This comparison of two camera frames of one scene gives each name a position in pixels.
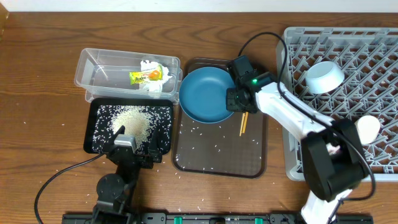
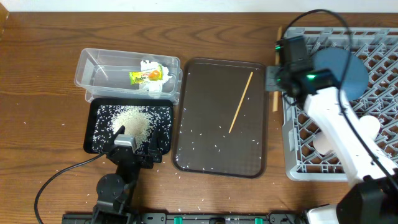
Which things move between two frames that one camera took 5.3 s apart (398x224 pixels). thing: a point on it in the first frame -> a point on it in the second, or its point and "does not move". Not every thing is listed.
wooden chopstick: [245, 122] -> [276, 93]
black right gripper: [234, 105] -> [272, 84]
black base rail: [206, 218] does not move
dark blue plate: [203, 94] -> [356, 78]
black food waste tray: [140, 117] does not move
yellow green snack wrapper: [143, 76] does not move
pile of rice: [137, 121] does not move
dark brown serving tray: [216, 150] does not move
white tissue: [156, 86] does not move
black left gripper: [152, 157] does not move
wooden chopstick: [244, 114] -> [240, 101]
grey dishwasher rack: [368, 57] does not move
